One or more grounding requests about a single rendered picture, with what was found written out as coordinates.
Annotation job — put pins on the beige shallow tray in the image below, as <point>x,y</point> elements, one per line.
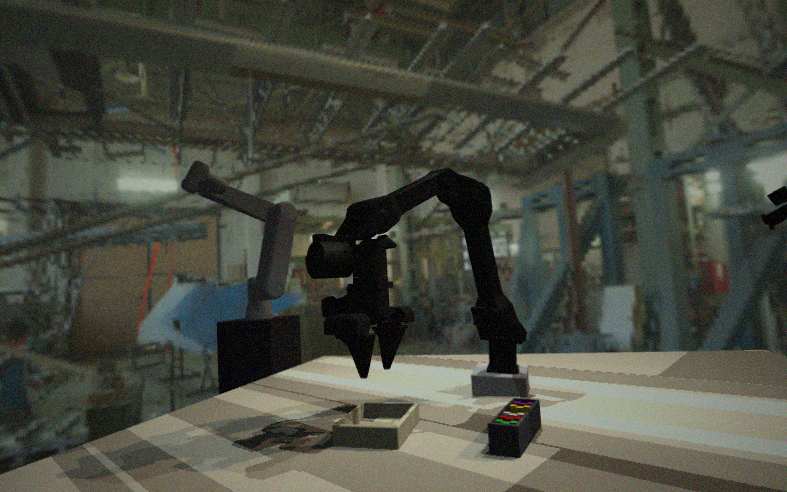
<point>376,425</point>

